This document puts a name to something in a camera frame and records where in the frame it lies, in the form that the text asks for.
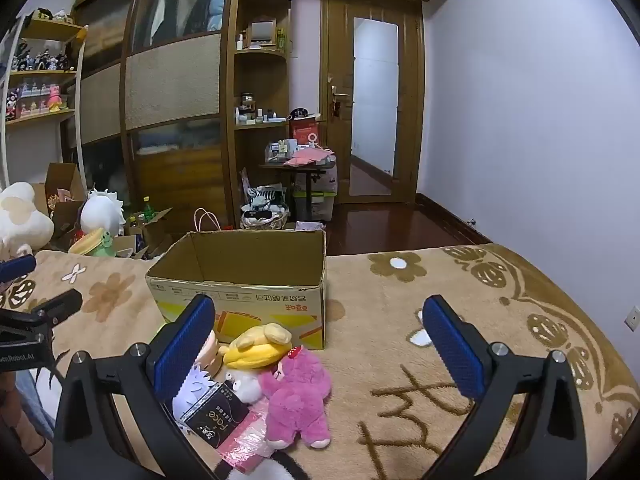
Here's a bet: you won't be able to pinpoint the wooden wardrobe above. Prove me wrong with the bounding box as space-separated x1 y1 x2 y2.
70 0 241 235

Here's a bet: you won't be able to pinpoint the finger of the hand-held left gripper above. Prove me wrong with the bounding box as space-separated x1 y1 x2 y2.
29 288 84 332
0 254 37 283

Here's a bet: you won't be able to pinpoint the person's left forearm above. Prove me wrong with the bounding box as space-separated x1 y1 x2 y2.
0 369 55 463

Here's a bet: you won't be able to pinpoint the tall open cardboard box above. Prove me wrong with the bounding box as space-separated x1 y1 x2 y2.
31 162 87 252

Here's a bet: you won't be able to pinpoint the figurine display shelf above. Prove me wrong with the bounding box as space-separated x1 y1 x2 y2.
0 9 89 191

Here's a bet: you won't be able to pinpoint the round white-haired plush head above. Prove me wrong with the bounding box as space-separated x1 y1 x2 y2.
80 188 126 238

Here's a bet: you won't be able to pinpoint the cardboard box with bottles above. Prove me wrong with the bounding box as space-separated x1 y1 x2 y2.
125 207 174 261

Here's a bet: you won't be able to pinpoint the pink plastic packet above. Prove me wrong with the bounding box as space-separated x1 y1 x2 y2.
216 407 282 476

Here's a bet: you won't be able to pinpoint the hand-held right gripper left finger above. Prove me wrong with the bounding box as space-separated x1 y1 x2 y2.
52 294 221 480

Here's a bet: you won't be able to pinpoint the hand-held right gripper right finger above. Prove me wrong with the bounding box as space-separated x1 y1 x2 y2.
420 295 587 480

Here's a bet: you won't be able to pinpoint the wooden corner shelf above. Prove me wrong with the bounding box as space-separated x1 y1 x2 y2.
227 0 294 231

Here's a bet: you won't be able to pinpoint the red gift bag white handles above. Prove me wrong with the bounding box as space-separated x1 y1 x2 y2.
194 208 222 233

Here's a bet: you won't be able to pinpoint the large white plush toy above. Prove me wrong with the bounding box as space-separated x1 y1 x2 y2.
0 182 55 261

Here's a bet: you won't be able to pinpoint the wicker basket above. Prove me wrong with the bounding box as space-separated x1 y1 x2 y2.
241 206 291 232

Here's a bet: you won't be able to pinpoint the small framed mirror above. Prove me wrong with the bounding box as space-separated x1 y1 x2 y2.
249 18 277 51

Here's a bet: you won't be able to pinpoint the green frog plush yellow hat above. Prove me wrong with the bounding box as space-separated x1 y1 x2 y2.
68 228 117 259

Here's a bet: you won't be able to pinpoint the black tissue pack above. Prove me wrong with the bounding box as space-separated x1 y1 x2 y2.
179 380 251 449

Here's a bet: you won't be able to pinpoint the red box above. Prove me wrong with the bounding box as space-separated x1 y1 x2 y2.
291 116 321 149

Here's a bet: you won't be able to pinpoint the striped cloth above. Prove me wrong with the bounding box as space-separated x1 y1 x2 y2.
245 185 287 212

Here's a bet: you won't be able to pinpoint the yellow plush toy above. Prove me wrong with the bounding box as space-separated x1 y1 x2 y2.
219 323 294 371

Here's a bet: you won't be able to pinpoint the small side table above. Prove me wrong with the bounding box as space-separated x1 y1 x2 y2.
259 157 337 222

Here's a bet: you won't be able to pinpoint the cardboard box yellow print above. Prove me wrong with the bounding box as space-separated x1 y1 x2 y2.
145 230 327 351

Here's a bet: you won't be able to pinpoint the wooden door glass panel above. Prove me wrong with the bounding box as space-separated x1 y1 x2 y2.
320 0 426 206

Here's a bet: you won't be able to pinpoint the white-haired plush doll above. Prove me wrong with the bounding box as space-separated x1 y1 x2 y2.
172 330 262 413

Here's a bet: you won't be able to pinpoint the pink plush bear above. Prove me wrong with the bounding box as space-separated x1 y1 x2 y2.
257 347 333 450

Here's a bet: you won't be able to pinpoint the clear storage box green lid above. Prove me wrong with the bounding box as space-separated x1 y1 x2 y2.
292 159 339 224

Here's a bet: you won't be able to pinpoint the pink cloth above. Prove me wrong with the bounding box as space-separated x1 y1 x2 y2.
282 147 334 169

